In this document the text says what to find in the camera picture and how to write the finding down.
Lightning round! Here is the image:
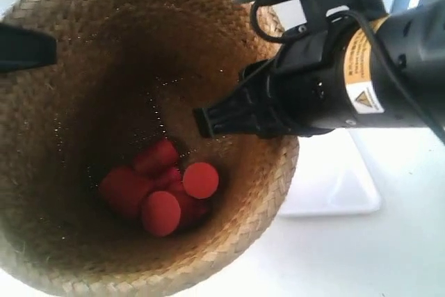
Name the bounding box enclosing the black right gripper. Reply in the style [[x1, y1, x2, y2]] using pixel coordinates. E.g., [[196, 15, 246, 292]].
[[193, 22, 382, 138]]

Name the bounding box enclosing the brown woven wicker basket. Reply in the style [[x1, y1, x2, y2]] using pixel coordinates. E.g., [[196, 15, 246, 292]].
[[1, 0, 299, 296]]

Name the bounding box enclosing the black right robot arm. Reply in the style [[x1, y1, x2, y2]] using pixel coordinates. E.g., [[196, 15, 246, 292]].
[[193, 0, 444, 138]]

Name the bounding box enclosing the red cylinder lying right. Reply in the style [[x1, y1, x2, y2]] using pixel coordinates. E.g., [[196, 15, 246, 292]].
[[182, 162, 219, 200]]

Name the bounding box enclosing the red cylinder upright front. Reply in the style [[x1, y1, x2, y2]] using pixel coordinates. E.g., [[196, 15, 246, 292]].
[[140, 191, 181, 237]]

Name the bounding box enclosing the red cylinder lying left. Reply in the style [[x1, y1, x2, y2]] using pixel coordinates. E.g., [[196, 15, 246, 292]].
[[98, 166, 154, 220]]

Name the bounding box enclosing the white rectangular plastic tray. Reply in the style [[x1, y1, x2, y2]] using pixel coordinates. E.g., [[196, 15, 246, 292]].
[[278, 129, 382, 218]]

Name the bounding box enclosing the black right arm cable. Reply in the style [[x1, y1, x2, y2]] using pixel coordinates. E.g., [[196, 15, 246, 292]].
[[250, 0, 445, 145]]

